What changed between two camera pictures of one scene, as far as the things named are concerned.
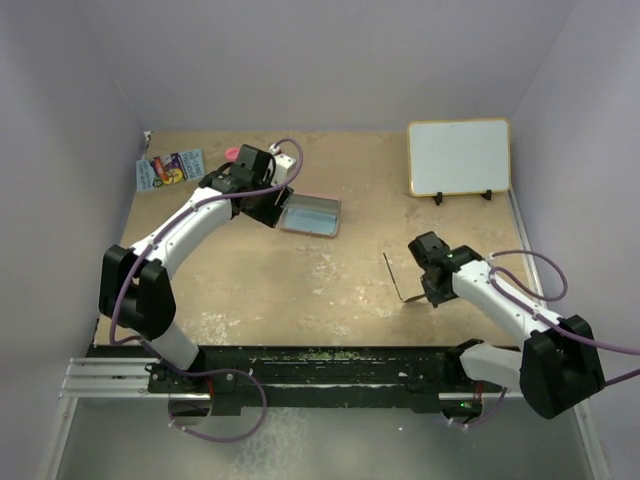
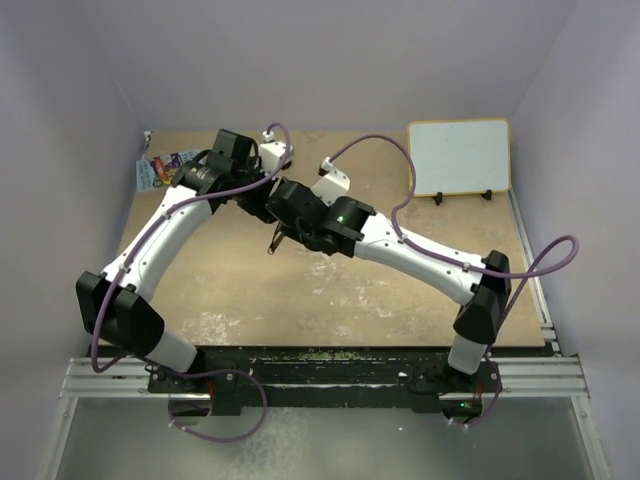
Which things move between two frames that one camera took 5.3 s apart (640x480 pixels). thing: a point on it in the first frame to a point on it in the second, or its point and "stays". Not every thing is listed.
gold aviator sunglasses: [406, 274] to [275, 243]
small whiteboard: [459, 156] stays
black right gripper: [433, 295] to [293, 234]
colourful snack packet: [169, 169] stays
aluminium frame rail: [110, 377] stays
